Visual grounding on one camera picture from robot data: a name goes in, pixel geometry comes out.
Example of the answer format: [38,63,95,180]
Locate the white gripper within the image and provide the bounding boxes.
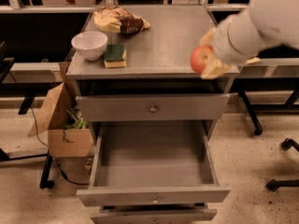
[199,11,268,79]

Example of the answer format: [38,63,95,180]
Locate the red apple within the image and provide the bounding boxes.
[190,45,213,75]

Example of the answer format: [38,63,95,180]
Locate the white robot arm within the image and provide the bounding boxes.
[190,0,299,78]

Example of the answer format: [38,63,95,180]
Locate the grey top drawer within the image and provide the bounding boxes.
[76,94,230,121]

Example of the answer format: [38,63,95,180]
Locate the grey drawer cabinet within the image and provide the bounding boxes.
[67,6,238,213]

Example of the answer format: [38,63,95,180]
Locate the open grey middle drawer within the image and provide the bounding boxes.
[78,120,230,206]

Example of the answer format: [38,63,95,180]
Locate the grey bottom drawer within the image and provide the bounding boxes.
[91,208,217,224]

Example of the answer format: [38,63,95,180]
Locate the small yellow foam piece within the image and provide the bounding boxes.
[245,57,261,65]

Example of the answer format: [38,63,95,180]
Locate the black table leg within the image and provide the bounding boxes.
[238,90,263,135]

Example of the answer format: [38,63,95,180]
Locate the green yellow sponge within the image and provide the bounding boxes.
[104,44,127,68]

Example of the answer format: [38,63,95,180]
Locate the crumpled chip bag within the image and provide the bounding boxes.
[93,6,150,35]

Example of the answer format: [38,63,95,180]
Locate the black chair base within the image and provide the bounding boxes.
[265,137,299,192]

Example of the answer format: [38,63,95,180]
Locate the white ceramic bowl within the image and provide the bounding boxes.
[71,31,107,61]

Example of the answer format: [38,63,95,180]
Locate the brown cardboard box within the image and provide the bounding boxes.
[28,83,93,158]

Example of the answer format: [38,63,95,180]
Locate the black floor cable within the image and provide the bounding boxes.
[7,72,91,187]

